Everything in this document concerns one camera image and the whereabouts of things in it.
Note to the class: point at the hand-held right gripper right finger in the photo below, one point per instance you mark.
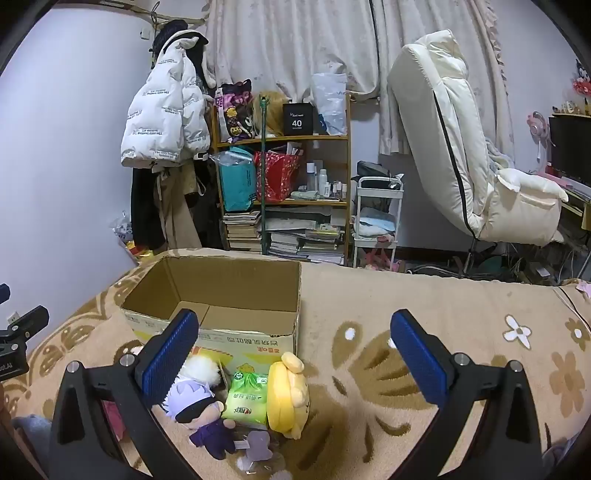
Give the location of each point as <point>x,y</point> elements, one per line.
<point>418,362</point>

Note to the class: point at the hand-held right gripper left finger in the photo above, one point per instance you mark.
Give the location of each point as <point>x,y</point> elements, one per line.
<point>170,357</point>

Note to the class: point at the white fluffy plush toy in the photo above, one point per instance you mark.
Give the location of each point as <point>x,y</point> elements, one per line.
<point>205,369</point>

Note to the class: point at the purple-haired plush doll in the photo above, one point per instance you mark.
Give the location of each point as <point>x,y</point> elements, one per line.
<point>194,401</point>

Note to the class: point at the pink plush toy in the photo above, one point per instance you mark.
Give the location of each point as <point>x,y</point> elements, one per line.
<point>113,417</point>

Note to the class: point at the green tissue pack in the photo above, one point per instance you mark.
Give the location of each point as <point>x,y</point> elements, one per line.
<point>244,401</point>

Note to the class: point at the yellow plush toy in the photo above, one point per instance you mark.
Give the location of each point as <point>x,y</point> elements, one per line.
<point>284,397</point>

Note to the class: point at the grey cloth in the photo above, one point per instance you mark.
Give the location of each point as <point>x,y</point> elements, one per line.
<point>32,431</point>

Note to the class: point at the small purple toy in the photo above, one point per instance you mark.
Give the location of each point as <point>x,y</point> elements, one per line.
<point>256,450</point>

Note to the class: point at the crinkled plastic packet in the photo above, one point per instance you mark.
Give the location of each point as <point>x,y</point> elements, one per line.
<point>122,230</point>

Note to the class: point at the short stack of books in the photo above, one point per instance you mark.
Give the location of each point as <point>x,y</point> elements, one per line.
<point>242,230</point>

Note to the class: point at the blue and white cloth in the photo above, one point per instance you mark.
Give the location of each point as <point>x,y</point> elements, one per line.
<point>376,221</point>

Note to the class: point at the beige hanging coat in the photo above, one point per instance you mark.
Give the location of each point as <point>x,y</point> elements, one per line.
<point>178,207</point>

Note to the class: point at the black hanging coat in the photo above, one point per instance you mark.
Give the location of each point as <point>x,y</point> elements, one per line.
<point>143,207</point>

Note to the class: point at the white trolley cart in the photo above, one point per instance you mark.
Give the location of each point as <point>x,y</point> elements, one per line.
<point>358,221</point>

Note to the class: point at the wide stack of books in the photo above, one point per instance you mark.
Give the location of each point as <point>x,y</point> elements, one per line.
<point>304,240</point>

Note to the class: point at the pink cloth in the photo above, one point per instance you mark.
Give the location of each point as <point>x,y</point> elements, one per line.
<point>584,288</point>

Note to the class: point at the teal bag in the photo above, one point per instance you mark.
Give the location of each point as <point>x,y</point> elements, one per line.
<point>236,182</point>

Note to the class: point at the green pole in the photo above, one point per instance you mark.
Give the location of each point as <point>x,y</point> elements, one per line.
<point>264,194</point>

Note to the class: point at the dark bag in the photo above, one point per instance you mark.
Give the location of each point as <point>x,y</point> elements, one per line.
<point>374,170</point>

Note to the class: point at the group of cosmetic bottles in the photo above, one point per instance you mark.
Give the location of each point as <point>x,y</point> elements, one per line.
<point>323,180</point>

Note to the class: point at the red patterned bag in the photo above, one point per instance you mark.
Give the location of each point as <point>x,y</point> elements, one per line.
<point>277,175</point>

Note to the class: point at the yellow desk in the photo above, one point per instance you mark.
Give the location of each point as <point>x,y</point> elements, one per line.
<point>575,203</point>

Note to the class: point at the white puffer jacket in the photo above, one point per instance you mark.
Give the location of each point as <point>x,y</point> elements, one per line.
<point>157,115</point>

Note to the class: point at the wooden shelf unit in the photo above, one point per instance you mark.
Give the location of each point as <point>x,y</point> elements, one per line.
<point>281,137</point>

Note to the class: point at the cartoon-print bag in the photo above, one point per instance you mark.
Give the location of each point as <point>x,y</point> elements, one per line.
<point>234,110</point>

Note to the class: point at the black monitor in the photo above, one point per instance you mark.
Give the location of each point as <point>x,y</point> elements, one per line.
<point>570,147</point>

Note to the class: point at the blond wig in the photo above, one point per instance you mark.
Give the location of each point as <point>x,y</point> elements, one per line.
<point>272,113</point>

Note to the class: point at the pink desk fan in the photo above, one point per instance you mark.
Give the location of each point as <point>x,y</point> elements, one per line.
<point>538,124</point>

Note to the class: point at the black cardboard box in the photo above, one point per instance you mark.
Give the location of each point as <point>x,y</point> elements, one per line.
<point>298,119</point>

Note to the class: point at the clear plastic bag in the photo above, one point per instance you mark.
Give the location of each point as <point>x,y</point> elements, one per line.
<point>330,101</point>

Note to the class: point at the pale patterned curtain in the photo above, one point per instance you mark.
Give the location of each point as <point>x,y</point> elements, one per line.
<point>295,41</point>

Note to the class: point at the cartoon wall decoration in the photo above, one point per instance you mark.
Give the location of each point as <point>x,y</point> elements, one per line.
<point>582,76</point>

